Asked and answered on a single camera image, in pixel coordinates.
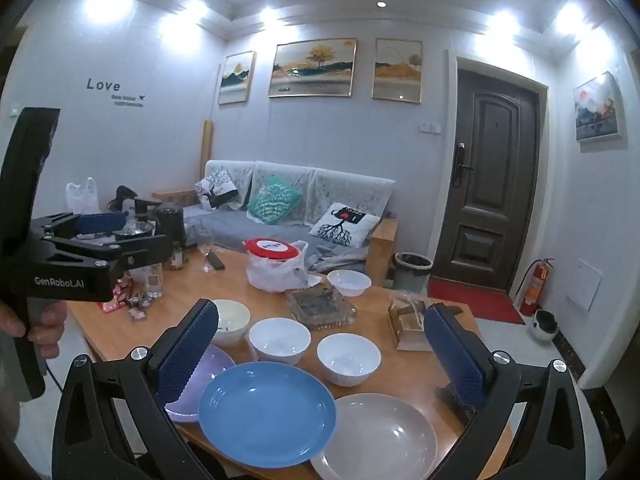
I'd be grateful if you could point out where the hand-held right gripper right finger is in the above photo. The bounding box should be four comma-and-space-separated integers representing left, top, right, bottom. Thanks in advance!
422, 302, 593, 480

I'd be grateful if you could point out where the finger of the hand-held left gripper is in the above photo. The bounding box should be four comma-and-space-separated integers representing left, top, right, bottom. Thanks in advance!
30, 211, 128, 242
45, 233, 173, 275

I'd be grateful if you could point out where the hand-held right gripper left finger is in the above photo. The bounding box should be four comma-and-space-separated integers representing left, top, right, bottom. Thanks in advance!
51, 298, 236, 480

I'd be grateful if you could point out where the purple plate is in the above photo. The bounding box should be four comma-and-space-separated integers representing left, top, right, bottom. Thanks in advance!
165, 344, 236, 423

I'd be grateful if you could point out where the cream bowl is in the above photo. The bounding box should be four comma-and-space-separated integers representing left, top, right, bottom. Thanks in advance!
207, 299, 251, 347

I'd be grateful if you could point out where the blue plate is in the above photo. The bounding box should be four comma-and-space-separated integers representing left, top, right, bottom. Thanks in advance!
198, 361, 337, 469

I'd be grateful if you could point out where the grey plate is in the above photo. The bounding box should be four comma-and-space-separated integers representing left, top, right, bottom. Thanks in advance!
310, 393, 452, 480

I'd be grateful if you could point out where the person's left forearm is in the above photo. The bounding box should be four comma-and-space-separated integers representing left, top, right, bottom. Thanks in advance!
0, 332, 33, 461

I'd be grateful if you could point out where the person's left hand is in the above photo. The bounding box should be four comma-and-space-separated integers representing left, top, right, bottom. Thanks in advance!
0, 301, 69, 347

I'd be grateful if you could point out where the small white plastic bag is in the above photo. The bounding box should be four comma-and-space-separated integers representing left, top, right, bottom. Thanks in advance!
66, 177, 100, 215

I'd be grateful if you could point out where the clear glass bottle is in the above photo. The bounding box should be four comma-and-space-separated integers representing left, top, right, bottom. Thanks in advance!
145, 262, 165, 298

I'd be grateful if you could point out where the black electric kettle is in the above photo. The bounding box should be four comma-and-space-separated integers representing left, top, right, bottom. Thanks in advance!
156, 203, 186, 251

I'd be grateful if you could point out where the pile of small packets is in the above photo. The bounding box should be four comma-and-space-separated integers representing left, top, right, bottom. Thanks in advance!
102, 280, 151, 322

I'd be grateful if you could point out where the red doormat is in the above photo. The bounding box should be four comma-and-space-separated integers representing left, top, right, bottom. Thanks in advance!
426, 278, 526, 325

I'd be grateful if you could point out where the gold box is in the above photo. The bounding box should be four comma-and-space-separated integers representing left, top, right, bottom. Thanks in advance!
388, 294, 436, 351

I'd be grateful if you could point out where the wine glass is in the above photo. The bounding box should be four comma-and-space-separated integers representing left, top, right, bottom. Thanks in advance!
197, 225, 216, 273

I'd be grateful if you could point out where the white black round object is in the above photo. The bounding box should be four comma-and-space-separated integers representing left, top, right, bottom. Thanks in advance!
530, 309, 558, 343

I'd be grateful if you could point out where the grey trash bin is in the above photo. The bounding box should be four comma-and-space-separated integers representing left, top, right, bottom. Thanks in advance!
392, 252, 434, 295

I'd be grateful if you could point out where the grey sofa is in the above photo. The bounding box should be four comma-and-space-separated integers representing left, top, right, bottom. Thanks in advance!
152, 160, 398, 286

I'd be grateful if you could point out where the black white tree pillow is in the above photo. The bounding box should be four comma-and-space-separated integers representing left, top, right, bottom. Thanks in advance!
194, 167, 238, 210

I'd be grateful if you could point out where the red fire extinguisher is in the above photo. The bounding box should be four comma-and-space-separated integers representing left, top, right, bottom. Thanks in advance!
520, 258, 555, 317

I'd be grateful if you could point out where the large white plastic bag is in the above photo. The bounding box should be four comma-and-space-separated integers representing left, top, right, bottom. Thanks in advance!
245, 240, 328, 293

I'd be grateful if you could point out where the wooden plank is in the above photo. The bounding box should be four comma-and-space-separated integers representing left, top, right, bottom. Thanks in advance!
200, 120, 216, 181

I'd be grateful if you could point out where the red plastic lid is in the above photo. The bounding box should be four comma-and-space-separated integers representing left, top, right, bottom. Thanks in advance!
243, 238, 302, 261

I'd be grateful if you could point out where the shallow white bowl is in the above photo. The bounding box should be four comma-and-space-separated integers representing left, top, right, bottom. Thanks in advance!
326, 269, 372, 297

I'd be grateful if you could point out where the clear plastic food container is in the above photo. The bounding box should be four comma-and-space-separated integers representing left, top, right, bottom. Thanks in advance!
286, 284, 358, 331

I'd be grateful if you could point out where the teal patterned pillow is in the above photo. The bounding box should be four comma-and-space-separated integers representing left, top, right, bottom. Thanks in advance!
246, 174, 303, 226

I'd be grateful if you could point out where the dark brown door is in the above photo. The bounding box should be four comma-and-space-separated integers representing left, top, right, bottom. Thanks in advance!
431, 67, 538, 293

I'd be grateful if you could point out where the white pillow with root print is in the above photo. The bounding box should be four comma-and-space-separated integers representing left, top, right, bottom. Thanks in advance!
309, 202, 381, 249

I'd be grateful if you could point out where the white lace sofa cover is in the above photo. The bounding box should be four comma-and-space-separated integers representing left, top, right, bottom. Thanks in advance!
205, 160, 396, 226

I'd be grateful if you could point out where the small framed landscape painting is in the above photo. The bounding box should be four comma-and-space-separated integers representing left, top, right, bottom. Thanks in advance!
218, 50, 256, 106

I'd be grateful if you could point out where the large framed tree painting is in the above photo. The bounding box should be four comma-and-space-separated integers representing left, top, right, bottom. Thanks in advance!
268, 37, 358, 99

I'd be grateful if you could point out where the frameless mountain canvas painting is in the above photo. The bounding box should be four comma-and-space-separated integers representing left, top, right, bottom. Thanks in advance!
572, 71, 628, 143

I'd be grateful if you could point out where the framed orange landscape painting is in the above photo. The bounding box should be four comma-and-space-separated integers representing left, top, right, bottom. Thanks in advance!
371, 37, 424, 105

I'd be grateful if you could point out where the dark wall lettering sticker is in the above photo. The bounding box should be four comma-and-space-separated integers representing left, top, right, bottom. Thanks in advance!
86, 77, 147, 108

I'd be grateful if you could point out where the white wall panel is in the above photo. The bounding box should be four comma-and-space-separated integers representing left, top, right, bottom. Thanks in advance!
566, 259, 602, 312

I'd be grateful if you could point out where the black door handle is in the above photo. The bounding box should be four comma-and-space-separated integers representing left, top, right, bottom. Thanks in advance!
452, 143, 473, 188

